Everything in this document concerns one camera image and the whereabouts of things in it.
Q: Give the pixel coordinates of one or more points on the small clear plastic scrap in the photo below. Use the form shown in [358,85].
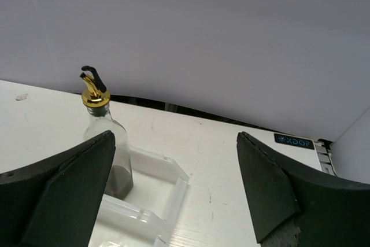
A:
[22,97]

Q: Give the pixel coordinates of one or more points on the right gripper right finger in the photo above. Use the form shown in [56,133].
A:
[292,204]

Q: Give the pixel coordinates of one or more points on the glass bottle dark sauce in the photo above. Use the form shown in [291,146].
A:
[96,98]

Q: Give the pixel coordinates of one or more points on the white plastic organizer tray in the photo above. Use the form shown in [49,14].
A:
[149,213]

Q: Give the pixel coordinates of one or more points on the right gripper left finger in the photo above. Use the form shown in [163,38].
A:
[55,201]

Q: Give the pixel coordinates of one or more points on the right xdof logo sticker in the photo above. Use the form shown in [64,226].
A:
[293,141]

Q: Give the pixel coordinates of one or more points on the aluminium table frame rail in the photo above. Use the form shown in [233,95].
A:
[324,152]

